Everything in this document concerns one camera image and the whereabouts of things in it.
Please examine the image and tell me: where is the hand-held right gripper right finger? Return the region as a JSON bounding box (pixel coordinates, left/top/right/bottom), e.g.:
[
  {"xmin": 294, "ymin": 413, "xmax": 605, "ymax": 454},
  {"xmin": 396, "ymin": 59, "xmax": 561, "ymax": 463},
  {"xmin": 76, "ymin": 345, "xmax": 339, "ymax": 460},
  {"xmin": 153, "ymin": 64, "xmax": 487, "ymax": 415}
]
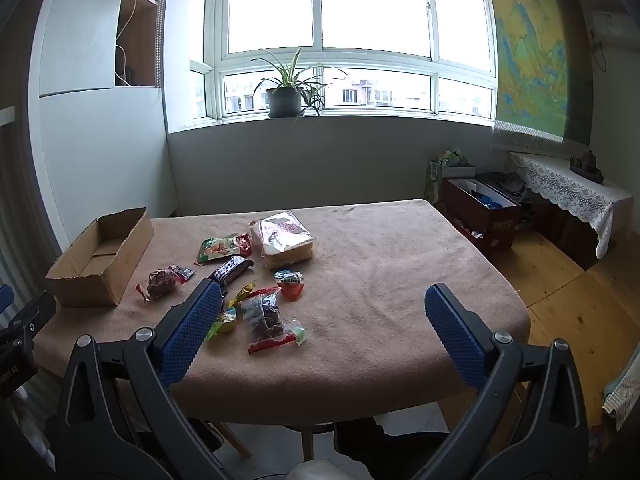
[{"xmin": 415, "ymin": 283, "xmax": 592, "ymax": 480}]

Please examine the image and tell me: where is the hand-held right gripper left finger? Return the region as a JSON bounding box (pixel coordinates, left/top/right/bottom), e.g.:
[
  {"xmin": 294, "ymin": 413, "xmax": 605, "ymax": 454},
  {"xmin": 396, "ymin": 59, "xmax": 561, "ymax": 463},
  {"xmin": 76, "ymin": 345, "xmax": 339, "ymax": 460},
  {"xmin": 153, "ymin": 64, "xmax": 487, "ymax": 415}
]
[{"xmin": 55, "ymin": 279, "xmax": 232, "ymax": 480}]

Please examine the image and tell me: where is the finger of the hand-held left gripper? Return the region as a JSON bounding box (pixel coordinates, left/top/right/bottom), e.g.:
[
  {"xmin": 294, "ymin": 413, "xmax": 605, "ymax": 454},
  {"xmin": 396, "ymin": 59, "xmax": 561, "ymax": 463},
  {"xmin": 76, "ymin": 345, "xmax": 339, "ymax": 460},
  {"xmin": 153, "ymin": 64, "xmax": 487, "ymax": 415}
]
[{"xmin": 0, "ymin": 284, "xmax": 57, "ymax": 349}]

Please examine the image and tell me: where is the yellow-green egg-shaped candy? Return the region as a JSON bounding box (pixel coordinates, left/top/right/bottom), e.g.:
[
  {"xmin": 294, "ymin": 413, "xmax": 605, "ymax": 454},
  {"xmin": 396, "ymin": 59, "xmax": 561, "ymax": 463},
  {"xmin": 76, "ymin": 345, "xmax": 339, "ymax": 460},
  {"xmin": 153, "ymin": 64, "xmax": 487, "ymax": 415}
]
[{"xmin": 206, "ymin": 307, "xmax": 238, "ymax": 344}]

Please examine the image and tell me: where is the brown ball snack clear wrapper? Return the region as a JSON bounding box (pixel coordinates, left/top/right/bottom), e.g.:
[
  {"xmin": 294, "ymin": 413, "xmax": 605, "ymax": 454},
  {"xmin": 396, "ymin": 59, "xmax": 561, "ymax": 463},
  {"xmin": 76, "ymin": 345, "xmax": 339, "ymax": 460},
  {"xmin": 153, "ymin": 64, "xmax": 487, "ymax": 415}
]
[{"xmin": 135, "ymin": 268, "xmax": 181, "ymax": 304}]

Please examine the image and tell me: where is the yellow candy wrapper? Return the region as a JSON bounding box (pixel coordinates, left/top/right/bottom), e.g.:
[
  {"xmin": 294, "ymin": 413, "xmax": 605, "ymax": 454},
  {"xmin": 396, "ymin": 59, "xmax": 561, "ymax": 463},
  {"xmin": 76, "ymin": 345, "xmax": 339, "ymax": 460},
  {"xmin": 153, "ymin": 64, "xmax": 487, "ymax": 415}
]
[{"xmin": 227, "ymin": 282, "xmax": 256, "ymax": 309}]

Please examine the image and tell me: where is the brown cardboard box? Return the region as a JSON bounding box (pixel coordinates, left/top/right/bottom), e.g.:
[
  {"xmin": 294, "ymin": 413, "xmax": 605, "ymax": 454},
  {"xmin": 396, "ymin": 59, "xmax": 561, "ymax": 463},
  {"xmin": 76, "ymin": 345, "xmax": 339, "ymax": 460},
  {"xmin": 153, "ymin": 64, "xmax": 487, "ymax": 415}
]
[{"xmin": 45, "ymin": 206, "xmax": 155, "ymax": 308}]

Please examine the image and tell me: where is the dark snack clear bag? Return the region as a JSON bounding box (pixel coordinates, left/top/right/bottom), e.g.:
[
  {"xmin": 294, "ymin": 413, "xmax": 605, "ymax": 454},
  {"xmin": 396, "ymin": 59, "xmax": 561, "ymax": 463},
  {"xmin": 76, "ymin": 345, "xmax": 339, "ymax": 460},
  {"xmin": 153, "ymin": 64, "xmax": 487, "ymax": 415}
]
[{"xmin": 240, "ymin": 292, "xmax": 287, "ymax": 344}]

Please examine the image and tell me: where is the brown chocolate bar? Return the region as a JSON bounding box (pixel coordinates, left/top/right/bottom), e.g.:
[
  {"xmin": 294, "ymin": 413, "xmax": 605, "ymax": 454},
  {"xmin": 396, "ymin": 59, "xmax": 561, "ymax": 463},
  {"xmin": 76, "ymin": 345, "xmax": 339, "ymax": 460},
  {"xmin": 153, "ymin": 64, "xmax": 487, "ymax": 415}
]
[{"xmin": 209, "ymin": 255, "xmax": 255, "ymax": 287}]

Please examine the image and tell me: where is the green snack packet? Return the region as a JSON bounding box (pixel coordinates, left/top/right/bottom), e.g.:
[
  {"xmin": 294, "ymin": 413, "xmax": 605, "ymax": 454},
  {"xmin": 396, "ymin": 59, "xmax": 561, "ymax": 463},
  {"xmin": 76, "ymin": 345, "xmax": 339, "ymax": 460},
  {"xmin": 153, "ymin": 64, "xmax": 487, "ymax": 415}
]
[{"xmin": 195, "ymin": 233, "xmax": 242, "ymax": 265}]

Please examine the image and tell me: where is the red jelly cup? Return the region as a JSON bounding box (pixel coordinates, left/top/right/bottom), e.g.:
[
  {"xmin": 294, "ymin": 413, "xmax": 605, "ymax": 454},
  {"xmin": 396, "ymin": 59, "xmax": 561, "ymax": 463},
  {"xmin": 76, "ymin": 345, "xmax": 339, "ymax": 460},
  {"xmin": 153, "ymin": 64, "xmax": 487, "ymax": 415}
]
[{"xmin": 273, "ymin": 269, "xmax": 305, "ymax": 302}]

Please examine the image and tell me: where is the sliced bread packet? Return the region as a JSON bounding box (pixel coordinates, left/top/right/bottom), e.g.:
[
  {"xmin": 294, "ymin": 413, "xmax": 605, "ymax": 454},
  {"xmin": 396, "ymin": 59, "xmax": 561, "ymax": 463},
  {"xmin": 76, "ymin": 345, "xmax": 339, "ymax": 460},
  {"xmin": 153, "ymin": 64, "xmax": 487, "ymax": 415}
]
[{"xmin": 249, "ymin": 211, "xmax": 315, "ymax": 270}]

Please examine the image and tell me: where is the red brown storage box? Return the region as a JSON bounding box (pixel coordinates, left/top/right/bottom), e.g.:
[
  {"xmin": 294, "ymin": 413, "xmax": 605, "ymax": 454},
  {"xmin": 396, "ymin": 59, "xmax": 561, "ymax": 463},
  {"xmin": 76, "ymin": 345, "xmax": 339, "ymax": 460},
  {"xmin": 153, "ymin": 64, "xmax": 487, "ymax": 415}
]
[{"xmin": 442, "ymin": 177, "xmax": 522, "ymax": 254}]

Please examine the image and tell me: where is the green paper bag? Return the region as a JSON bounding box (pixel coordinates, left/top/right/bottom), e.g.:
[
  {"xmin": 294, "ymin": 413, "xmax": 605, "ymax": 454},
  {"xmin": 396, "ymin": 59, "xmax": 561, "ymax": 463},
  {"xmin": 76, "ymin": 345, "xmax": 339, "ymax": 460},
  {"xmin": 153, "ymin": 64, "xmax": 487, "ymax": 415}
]
[{"xmin": 424, "ymin": 147, "xmax": 476, "ymax": 206}]

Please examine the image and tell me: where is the striped cloth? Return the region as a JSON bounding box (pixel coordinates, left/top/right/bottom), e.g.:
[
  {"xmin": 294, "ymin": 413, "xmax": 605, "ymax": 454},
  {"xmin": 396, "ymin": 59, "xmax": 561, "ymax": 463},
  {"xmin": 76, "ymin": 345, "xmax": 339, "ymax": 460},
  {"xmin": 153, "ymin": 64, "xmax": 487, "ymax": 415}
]
[{"xmin": 602, "ymin": 369, "xmax": 640, "ymax": 417}]

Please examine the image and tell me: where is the side table with lace cloth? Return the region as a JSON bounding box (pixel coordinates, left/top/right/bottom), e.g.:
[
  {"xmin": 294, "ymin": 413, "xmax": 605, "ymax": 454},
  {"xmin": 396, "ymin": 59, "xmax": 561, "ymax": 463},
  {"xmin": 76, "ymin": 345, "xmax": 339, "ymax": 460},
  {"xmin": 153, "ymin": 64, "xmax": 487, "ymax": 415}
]
[{"xmin": 510, "ymin": 152, "xmax": 634, "ymax": 257}]

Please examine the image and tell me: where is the dark teapot ornament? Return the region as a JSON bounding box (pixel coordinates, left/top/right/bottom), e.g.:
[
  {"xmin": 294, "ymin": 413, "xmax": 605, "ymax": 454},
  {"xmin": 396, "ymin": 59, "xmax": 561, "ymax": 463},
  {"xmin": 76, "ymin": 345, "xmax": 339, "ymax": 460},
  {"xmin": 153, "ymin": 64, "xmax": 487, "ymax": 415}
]
[{"xmin": 569, "ymin": 149, "xmax": 605, "ymax": 185}]

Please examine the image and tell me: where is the potted spider plant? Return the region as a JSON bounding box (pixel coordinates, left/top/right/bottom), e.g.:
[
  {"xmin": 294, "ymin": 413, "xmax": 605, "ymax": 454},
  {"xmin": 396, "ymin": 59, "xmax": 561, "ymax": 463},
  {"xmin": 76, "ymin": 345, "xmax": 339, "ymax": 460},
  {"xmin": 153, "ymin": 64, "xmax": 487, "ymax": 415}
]
[{"xmin": 251, "ymin": 47, "xmax": 348, "ymax": 120}]

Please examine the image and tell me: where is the white air conditioner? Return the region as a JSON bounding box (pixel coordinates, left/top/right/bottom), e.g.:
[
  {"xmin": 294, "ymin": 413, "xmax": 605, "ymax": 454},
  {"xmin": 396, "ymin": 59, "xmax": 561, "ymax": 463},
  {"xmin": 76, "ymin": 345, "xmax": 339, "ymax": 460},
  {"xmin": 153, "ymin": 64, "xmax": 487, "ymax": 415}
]
[{"xmin": 592, "ymin": 9, "xmax": 637, "ymax": 42}]

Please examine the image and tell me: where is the white cable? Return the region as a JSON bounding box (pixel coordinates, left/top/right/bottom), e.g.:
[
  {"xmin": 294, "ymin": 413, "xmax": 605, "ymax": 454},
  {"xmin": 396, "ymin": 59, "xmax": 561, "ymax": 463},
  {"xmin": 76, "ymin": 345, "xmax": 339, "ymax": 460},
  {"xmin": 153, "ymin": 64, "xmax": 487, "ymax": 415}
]
[{"xmin": 114, "ymin": 0, "xmax": 155, "ymax": 87}]

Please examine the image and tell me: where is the landscape wall scroll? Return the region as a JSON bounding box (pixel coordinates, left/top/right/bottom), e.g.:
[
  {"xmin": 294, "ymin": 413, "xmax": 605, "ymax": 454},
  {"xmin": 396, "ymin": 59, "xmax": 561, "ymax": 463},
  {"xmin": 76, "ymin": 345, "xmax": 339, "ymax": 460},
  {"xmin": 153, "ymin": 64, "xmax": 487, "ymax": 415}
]
[{"xmin": 491, "ymin": 0, "xmax": 572, "ymax": 157}]

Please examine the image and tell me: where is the white window frame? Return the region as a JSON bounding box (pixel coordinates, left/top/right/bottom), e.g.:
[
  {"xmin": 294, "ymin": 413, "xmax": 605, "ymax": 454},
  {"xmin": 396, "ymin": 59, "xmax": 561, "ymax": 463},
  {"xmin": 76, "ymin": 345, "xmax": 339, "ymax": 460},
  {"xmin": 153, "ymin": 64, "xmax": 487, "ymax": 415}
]
[{"xmin": 190, "ymin": 0, "xmax": 498, "ymax": 122}]

